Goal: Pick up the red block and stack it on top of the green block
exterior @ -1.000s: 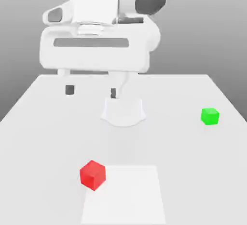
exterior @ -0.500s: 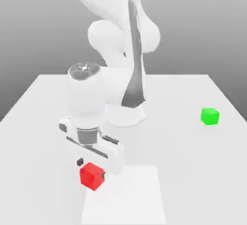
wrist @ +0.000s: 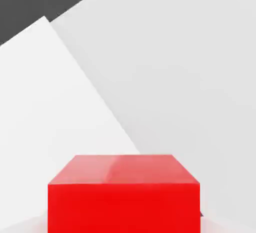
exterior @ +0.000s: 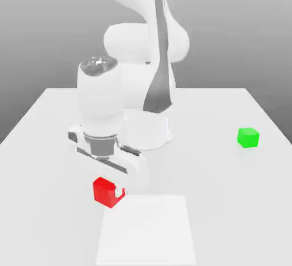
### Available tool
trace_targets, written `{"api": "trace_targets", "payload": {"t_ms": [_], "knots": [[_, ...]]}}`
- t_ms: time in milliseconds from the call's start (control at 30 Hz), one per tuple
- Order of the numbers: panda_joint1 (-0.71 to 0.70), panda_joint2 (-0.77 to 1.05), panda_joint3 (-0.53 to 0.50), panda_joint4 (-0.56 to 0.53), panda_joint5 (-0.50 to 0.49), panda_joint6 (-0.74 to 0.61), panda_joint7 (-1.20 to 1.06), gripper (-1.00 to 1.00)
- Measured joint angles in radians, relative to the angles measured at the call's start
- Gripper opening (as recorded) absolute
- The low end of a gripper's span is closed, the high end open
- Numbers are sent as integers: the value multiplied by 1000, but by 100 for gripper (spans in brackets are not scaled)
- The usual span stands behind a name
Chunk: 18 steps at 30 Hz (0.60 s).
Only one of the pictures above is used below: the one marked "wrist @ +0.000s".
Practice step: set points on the small red cube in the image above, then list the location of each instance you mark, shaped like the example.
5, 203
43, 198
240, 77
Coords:
124, 207

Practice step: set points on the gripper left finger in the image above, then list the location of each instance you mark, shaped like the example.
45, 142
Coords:
34, 226

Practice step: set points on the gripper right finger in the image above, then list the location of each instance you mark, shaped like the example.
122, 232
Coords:
212, 227

